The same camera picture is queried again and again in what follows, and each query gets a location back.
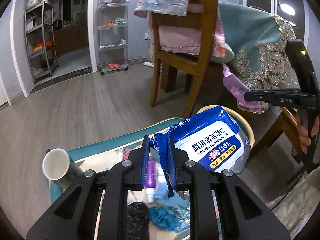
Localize black crumpled bag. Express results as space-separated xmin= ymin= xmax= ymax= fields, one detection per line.
xmin=127 ymin=202 xmax=151 ymax=240

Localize light wooden chair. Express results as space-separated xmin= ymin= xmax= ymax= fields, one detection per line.
xmin=149 ymin=0 xmax=223 ymax=119

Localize teal lace trimmed tablecloth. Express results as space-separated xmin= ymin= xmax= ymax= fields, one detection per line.
xmin=217 ymin=2 xmax=304 ymax=113

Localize purple tube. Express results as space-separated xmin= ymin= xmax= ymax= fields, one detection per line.
xmin=144 ymin=154 xmax=161 ymax=204

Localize yellow rimmed teal trash bin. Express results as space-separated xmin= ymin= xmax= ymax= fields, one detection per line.
xmin=197 ymin=104 xmax=256 ymax=157

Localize white pillow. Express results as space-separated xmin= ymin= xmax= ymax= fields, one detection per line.
xmin=209 ymin=42 xmax=236 ymax=63

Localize clear blue plastic box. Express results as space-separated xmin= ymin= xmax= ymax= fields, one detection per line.
xmin=149 ymin=204 xmax=192 ymax=232

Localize red snack packet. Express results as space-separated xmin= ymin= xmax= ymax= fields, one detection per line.
xmin=119 ymin=148 xmax=132 ymax=161

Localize white rolling cart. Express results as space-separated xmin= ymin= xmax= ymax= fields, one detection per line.
xmin=96 ymin=1 xmax=129 ymax=76

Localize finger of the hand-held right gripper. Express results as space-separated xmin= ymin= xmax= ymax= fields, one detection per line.
xmin=244 ymin=89 xmax=317 ymax=111

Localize blue wet wipes pack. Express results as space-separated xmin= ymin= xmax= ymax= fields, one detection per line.
xmin=149 ymin=105 xmax=252 ymax=198

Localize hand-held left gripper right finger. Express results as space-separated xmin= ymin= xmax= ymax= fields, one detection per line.
xmin=168 ymin=136 xmax=292 ymax=240

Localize pink seat cushion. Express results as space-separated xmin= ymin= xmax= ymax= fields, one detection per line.
xmin=157 ymin=11 xmax=227 ymax=58

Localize blue paper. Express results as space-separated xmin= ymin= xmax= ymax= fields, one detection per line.
xmin=154 ymin=177 xmax=191 ymax=208

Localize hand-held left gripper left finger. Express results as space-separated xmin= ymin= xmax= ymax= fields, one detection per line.
xmin=26 ymin=135 xmax=151 ymax=240

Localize orange item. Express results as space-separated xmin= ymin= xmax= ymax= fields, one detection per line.
xmin=32 ymin=42 xmax=54 ymax=52

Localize black cable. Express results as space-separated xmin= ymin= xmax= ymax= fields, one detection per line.
xmin=271 ymin=152 xmax=316 ymax=211

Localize white power strip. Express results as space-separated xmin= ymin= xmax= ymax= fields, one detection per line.
xmin=142 ymin=60 xmax=163 ymax=68

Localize wooden kitchen cabinet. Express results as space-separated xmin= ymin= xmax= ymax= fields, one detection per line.
xmin=53 ymin=21 xmax=89 ymax=56

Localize black paper cup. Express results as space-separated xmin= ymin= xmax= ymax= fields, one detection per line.
xmin=42 ymin=148 xmax=86 ymax=191

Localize cream fluffy carpet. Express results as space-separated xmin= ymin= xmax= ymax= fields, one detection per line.
xmin=269 ymin=165 xmax=320 ymax=236

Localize purple packet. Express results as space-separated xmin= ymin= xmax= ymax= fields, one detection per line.
xmin=222 ymin=63 xmax=262 ymax=113

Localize dark wooden chair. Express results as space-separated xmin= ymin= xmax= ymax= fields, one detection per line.
xmin=246 ymin=105 xmax=320 ymax=186

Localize teal and cream printed rug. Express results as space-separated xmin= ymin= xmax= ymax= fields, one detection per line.
xmin=45 ymin=117 xmax=225 ymax=240

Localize metal shelf rack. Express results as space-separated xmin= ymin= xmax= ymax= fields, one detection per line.
xmin=24 ymin=1 xmax=60 ymax=84

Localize green and orange items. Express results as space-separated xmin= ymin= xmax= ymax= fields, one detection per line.
xmin=107 ymin=17 xmax=127 ymax=28

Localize round ceiling light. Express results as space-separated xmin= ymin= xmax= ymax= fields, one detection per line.
xmin=279 ymin=3 xmax=296 ymax=17

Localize person's right hand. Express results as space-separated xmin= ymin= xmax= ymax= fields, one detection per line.
xmin=298 ymin=115 xmax=314 ymax=153

